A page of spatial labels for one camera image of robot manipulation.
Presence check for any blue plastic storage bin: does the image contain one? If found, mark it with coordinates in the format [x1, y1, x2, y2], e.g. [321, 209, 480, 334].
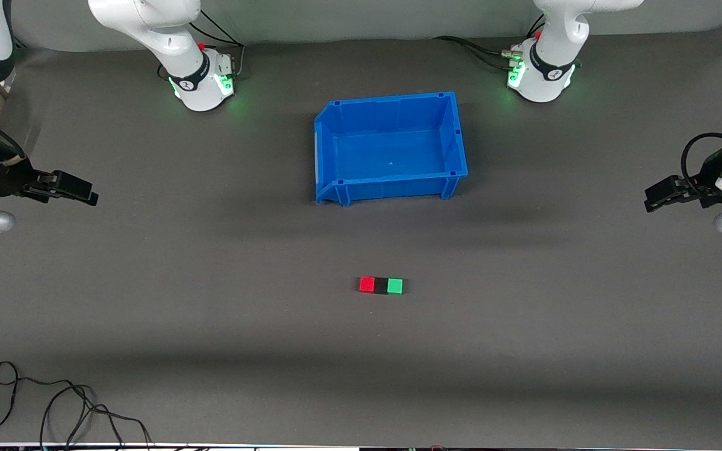
[314, 91, 469, 207]

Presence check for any thin black loose cable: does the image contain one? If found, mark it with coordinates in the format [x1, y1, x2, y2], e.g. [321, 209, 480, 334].
[0, 361, 152, 451]

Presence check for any black right arm base cable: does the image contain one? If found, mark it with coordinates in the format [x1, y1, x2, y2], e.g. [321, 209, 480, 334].
[158, 9, 246, 81]

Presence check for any black arm base cable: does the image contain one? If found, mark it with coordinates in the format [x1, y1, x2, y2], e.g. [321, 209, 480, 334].
[433, 15, 546, 71]
[158, 9, 246, 81]

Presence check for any black left arm base cable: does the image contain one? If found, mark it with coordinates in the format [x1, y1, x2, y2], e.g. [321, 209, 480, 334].
[433, 15, 546, 71]

